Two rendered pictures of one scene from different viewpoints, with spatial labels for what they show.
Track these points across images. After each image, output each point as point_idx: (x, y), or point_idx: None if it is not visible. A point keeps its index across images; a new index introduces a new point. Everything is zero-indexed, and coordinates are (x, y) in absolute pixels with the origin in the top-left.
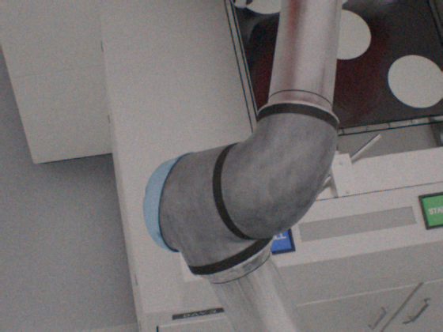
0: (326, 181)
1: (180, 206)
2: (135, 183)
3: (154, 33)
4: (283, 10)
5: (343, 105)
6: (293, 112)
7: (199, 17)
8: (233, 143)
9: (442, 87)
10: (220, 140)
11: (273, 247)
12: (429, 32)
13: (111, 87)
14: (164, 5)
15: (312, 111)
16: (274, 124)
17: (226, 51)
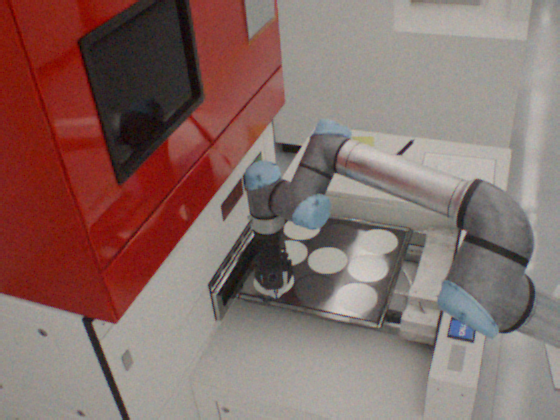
0: (422, 305)
1: (492, 287)
2: (359, 418)
3: (251, 361)
4: (392, 179)
5: (376, 277)
6: (476, 187)
7: (257, 333)
8: (359, 353)
9: (388, 232)
10: (353, 359)
11: (470, 332)
12: (350, 224)
13: (276, 402)
14: (234, 348)
15: (478, 180)
16: (479, 199)
17: (291, 330)
